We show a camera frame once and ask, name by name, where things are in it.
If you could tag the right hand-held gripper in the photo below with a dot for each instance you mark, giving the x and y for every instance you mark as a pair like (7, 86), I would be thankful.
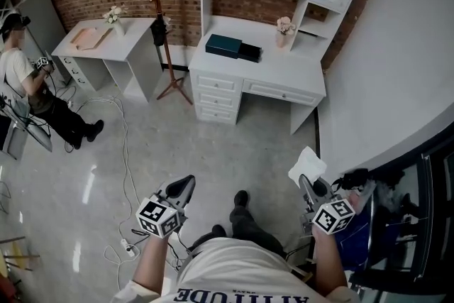
(333, 218)

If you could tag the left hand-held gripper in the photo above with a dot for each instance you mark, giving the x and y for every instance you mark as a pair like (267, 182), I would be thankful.
(156, 218)

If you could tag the dark teal box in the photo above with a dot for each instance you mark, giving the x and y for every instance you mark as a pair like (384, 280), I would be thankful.
(223, 44)

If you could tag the person's left forearm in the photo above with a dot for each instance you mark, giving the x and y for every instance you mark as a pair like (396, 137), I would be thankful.
(150, 262)

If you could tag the person's right forearm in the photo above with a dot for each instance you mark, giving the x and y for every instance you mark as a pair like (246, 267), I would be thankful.
(328, 259)

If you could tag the person's left black shoe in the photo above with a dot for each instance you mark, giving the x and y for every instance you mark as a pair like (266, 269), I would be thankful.
(219, 230)

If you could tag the person's black trousers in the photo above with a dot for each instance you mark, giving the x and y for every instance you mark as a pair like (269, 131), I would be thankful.
(248, 227)

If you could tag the white power strip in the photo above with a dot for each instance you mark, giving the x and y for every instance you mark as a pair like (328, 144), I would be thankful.
(127, 247)

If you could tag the person's cream printed shirt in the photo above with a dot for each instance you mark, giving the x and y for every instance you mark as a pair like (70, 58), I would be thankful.
(241, 269)

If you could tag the black framed glass door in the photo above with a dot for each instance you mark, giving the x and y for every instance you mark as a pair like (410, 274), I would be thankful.
(425, 205)

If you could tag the white drawer desk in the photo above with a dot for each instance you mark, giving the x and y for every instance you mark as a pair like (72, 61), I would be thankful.
(283, 71)

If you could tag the brown wooden coat rack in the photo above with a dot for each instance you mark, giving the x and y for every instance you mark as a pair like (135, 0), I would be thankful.
(166, 53)

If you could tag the small white desk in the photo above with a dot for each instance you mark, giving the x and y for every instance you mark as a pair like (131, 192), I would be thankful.
(131, 42)

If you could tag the grey metal chair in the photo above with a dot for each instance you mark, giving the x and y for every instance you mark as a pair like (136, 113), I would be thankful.
(32, 133)

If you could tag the black folded umbrella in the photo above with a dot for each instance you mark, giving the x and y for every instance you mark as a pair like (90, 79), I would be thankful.
(158, 32)

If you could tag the pink vase with pale flowers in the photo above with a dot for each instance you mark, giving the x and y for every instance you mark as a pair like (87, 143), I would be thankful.
(284, 26)

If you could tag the pink wooden tray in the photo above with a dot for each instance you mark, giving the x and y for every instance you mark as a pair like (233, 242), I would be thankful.
(87, 39)

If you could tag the white vase with white flowers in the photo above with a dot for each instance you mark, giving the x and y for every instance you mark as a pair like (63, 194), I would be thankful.
(115, 16)

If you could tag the yellow round table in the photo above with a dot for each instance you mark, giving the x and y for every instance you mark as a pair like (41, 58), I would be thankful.
(5, 262)

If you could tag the grey cabinet panel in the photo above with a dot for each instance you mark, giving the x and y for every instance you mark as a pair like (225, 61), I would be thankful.
(39, 17)

